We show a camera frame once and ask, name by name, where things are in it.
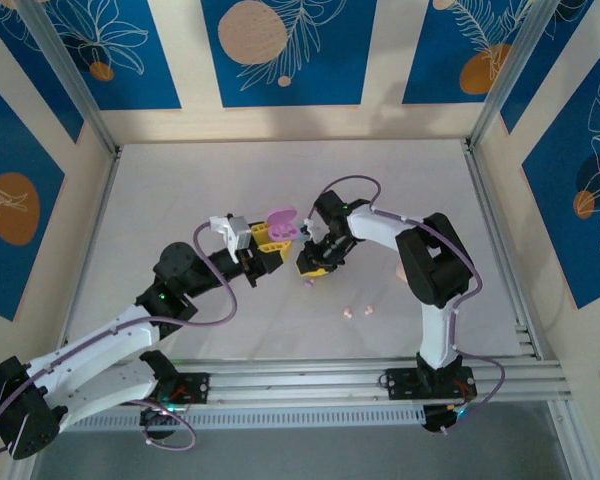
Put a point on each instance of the black under-rail bracket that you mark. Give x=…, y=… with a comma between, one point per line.
x=157, y=422
x=437, y=417

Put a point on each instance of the purple earbud charging case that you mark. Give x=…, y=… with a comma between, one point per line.
x=280, y=216

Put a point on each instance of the pink earbud charging case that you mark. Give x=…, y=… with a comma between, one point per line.
x=400, y=274

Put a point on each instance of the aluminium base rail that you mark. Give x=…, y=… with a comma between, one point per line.
x=300, y=380

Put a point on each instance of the aluminium frame side rail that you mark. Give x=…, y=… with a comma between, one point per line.
x=91, y=245
x=485, y=200

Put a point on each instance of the aluminium frame post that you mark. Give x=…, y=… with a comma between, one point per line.
x=71, y=75
x=525, y=75

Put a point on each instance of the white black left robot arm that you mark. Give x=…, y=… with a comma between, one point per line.
x=105, y=340

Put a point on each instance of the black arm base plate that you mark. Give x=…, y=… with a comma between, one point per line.
x=195, y=390
x=402, y=385

